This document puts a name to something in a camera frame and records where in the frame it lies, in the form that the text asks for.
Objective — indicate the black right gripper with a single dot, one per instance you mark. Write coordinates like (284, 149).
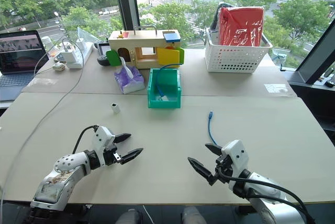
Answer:
(225, 166)

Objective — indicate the wooden latch busy box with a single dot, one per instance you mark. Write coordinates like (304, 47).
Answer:
(146, 43)

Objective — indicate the white perforated plastic basket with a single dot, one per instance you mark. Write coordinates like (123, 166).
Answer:
(235, 59)

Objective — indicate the small white adapter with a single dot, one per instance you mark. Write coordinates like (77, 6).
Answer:
(115, 107)

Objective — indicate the small dark objects on sill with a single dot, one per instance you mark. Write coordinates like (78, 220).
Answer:
(329, 80)

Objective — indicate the open laptop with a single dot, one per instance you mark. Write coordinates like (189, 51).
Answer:
(18, 54)

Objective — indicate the white plastic bottle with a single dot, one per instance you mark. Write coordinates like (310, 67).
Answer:
(46, 42)

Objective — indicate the purple tissue pack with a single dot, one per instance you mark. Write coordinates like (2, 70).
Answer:
(129, 80)

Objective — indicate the slanted dark window frame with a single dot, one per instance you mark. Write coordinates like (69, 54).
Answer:
(319, 56)

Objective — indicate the dark rounded grey shape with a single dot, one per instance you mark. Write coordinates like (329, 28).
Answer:
(129, 216)
(193, 215)

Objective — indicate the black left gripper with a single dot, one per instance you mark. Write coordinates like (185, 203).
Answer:
(111, 156)

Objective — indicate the white power strip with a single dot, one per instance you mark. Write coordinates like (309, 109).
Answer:
(83, 54)

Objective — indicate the small beige shell object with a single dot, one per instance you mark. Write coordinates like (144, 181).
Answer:
(59, 66)

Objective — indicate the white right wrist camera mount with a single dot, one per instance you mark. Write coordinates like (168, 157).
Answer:
(236, 156)

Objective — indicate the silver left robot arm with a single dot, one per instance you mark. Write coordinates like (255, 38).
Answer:
(65, 174)

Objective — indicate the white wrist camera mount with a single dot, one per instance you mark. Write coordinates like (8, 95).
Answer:
(236, 156)
(103, 137)

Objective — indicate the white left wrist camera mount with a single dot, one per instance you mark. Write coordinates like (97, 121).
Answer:
(103, 137)

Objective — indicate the black item behind basket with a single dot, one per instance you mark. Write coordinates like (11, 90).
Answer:
(215, 17)

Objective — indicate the white charger block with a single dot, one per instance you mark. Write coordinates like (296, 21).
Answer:
(66, 56)

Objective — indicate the red bag in plastic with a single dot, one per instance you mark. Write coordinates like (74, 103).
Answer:
(240, 27)

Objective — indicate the black handheld controller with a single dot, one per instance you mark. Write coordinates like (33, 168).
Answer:
(103, 54)

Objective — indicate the green plastic bin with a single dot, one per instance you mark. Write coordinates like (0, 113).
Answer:
(164, 103)

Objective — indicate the clear plastic sheet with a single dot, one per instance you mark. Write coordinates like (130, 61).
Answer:
(85, 34)

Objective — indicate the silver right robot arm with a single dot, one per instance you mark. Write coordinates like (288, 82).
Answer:
(272, 203)

